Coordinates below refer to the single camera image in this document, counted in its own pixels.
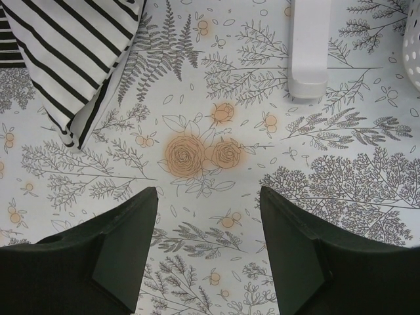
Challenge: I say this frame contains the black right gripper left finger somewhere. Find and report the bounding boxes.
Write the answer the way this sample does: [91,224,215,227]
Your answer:
[1,187,158,314]

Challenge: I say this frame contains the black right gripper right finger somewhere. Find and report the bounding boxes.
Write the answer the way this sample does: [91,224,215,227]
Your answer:
[260,187,419,314]

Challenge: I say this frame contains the white black thin striped tank top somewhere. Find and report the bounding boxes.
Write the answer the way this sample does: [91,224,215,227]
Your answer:
[1,1,146,151]

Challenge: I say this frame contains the floral patterned table mat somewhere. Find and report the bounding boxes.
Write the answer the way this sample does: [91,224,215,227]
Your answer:
[1,1,419,314]

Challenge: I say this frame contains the white perforated plastic basket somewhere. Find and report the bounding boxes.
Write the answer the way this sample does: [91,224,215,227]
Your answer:
[402,0,420,91]

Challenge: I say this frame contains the silver white clothes rack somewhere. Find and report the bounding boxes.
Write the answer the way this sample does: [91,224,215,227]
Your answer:
[287,0,332,99]

